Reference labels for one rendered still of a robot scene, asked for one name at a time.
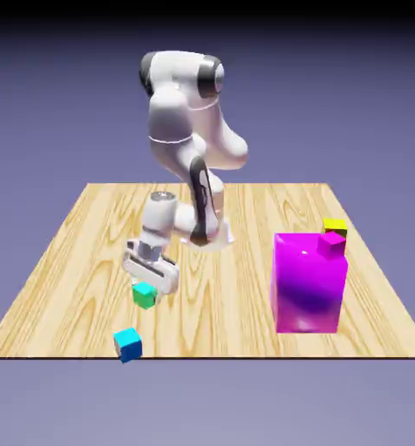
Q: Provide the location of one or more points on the small green cube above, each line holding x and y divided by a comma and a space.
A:
144, 295

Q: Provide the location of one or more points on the large magenta box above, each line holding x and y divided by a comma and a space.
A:
307, 289

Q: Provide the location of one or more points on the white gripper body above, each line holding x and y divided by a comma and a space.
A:
148, 270

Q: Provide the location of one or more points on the small yellow cube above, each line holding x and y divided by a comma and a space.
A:
336, 224

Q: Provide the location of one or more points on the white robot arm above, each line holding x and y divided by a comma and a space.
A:
179, 118

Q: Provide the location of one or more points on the small blue cube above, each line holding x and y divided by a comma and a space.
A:
128, 343

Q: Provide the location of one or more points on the small magenta cube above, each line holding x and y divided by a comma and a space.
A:
330, 245

